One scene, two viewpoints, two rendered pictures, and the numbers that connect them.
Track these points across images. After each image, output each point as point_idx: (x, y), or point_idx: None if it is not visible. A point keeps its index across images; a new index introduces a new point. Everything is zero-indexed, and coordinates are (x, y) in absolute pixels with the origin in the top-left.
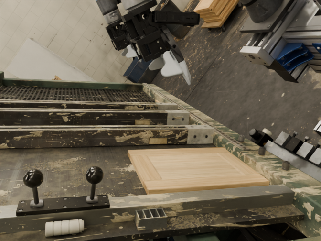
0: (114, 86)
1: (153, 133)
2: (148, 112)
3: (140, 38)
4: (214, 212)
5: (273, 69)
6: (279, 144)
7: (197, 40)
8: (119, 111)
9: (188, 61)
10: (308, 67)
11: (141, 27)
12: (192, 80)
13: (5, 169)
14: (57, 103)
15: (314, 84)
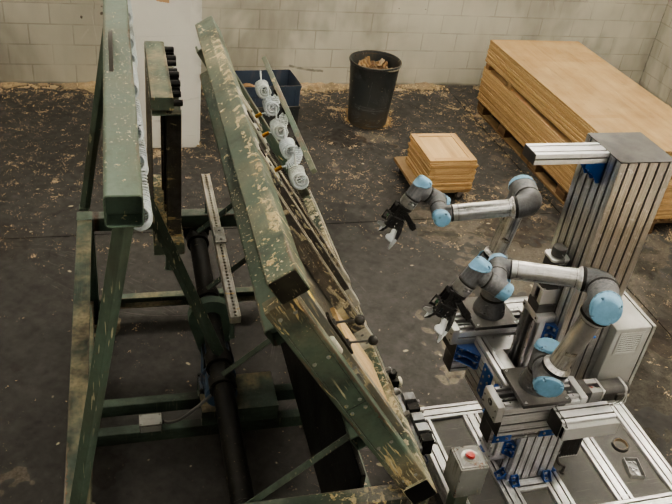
0: (287, 166)
1: (347, 307)
2: (340, 274)
3: (443, 302)
4: None
5: (446, 345)
6: (404, 398)
7: (371, 164)
8: (326, 251)
9: (337, 176)
10: (464, 369)
11: (449, 300)
12: (321, 209)
13: None
14: (289, 187)
15: (438, 372)
